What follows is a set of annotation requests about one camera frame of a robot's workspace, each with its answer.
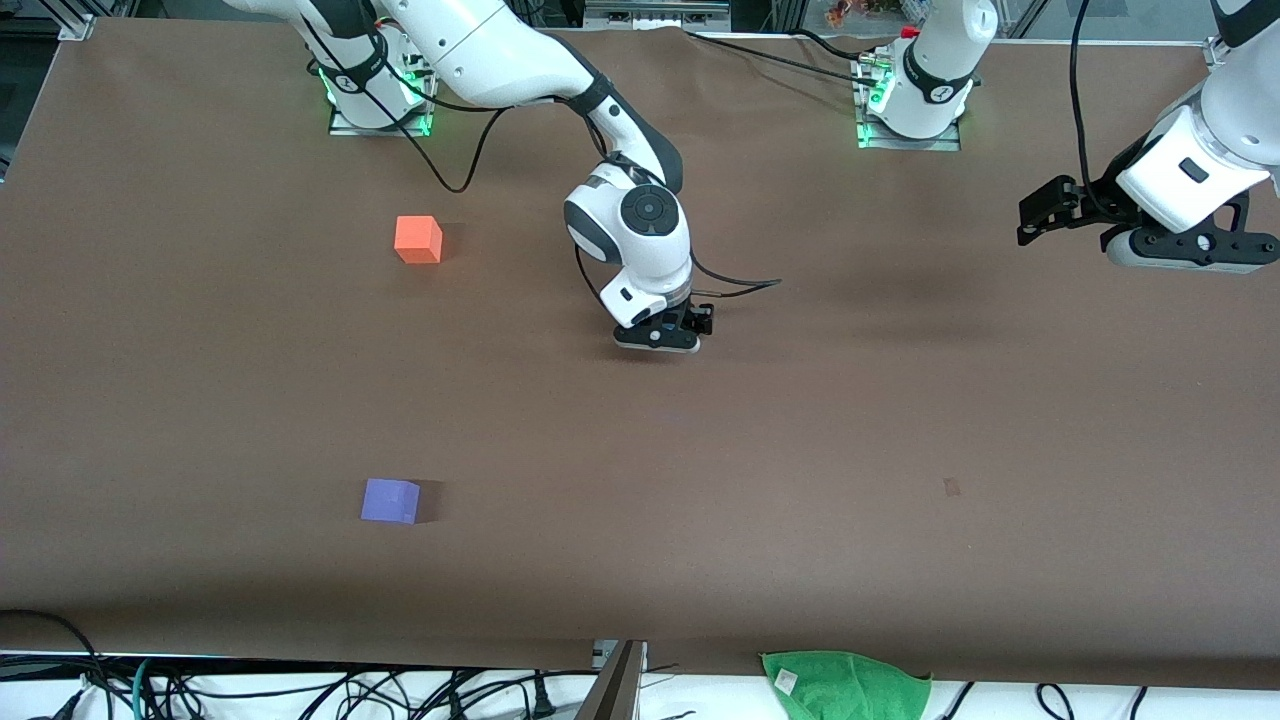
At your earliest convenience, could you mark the purple foam block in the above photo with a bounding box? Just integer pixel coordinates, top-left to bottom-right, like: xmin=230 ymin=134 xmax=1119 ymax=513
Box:
xmin=360 ymin=478 xmax=422 ymax=525

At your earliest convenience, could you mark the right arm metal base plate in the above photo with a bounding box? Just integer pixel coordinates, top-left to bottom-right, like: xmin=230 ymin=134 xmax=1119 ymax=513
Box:
xmin=327 ymin=40 xmax=435 ymax=139

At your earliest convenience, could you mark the black looped floor cable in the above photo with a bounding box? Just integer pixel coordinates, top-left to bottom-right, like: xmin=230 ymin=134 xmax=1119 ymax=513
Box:
xmin=0 ymin=608 xmax=106 ymax=720

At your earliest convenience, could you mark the teal cable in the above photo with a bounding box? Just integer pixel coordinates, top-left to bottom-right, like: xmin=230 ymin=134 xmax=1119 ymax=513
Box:
xmin=128 ymin=657 xmax=163 ymax=720

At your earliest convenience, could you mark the black tangled cable bundle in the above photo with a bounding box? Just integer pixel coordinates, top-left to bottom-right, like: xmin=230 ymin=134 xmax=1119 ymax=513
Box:
xmin=150 ymin=666 xmax=601 ymax=720

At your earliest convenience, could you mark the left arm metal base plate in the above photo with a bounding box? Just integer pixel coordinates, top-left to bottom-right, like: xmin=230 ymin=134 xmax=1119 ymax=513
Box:
xmin=853 ymin=52 xmax=964 ymax=153

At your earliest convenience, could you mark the long black cable on table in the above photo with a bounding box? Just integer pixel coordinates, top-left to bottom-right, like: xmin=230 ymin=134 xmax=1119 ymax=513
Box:
xmin=685 ymin=28 xmax=873 ymax=79

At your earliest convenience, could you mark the aluminium profile post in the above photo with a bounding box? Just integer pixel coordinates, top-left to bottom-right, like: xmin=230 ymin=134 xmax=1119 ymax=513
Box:
xmin=576 ymin=640 xmax=649 ymax=720

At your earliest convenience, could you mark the brown table cover sheet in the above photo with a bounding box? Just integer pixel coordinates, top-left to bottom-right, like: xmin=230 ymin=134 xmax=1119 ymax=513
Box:
xmin=0 ymin=18 xmax=1280 ymax=691

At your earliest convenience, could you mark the orange foam block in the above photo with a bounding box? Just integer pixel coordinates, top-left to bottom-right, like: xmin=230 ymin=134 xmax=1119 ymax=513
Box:
xmin=394 ymin=215 xmax=444 ymax=265

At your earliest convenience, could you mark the aluminium frame rail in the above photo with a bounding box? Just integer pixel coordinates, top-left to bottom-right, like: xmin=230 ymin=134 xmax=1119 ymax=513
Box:
xmin=583 ymin=0 xmax=733 ymax=32

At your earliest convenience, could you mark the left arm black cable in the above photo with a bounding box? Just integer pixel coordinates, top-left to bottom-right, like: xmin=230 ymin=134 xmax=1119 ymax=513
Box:
xmin=1068 ymin=0 xmax=1106 ymax=216

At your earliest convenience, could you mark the green cloth with white label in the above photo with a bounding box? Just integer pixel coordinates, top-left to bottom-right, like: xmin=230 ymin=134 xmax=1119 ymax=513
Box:
xmin=759 ymin=650 xmax=934 ymax=720

